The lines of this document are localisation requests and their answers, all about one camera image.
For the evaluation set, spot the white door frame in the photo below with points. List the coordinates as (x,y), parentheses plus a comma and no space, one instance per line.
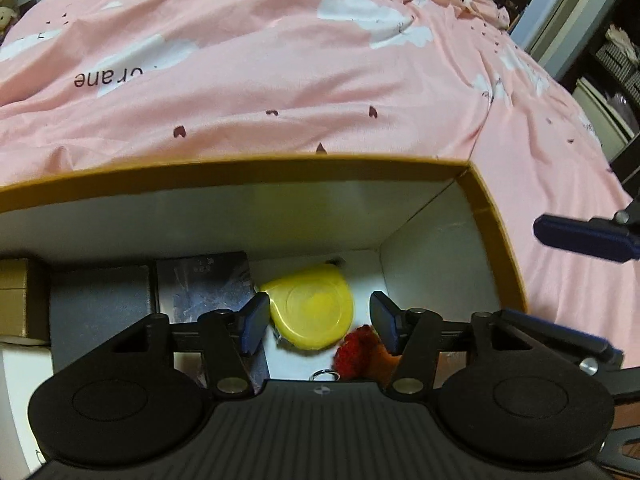
(555,15)

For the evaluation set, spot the dark shelf unit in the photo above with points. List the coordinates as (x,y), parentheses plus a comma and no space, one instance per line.
(615,20)

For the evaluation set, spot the white storage box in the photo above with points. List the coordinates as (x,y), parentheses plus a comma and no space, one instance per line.
(602,115)

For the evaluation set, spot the orange crochet toy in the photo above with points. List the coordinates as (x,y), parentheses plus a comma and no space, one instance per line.
(360,350)

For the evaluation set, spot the woven basket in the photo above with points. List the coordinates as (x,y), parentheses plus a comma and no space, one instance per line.
(620,62)

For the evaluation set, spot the gold box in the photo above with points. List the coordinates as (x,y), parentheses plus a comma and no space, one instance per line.
(22,305)

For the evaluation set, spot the orange cardboard box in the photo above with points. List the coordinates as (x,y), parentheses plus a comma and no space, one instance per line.
(200,220)

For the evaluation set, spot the black rectangular box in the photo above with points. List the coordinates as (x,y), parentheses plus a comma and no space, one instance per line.
(100,300)

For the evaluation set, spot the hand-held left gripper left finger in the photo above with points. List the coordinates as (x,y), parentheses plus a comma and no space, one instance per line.
(255,322)

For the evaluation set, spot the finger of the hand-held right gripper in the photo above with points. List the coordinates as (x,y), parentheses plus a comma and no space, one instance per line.
(560,332)
(580,237)

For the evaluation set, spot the white rectangular case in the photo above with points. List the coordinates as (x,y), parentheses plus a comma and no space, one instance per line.
(20,385)

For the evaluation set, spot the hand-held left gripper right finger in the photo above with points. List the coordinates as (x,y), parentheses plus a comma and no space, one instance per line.
(384,322)

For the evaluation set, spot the tube of plush toys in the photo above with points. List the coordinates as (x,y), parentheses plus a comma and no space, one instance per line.
(5,15)

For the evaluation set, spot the yellow tape measure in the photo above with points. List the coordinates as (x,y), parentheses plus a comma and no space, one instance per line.
(310,305)

